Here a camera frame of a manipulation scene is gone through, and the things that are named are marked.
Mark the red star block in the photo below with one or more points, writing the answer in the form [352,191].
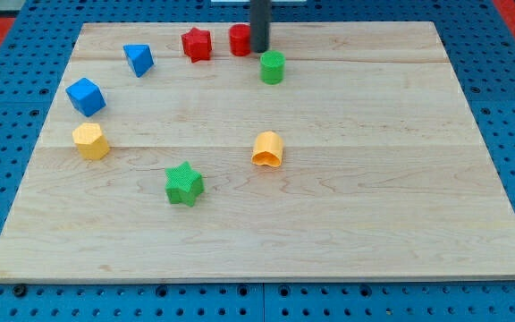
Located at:
[197,44]

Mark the green star block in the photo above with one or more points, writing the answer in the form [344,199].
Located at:
[183,184]

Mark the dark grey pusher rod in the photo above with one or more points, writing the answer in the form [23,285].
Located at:
[259,21]

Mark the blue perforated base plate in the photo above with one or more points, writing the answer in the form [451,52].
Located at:
[478,39]

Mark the yellow hexagon block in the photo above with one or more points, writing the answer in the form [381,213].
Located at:
[90,141]

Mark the blue triangular prism block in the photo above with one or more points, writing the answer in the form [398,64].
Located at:
[139,58]

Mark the green cylinder block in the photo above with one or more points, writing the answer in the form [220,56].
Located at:
[272,64]

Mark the wooden board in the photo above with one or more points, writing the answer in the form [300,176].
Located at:
[385,175]

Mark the blue cube block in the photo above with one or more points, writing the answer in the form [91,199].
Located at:
[86,97]

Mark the red cylinder block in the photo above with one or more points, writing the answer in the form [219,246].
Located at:
[239,39]

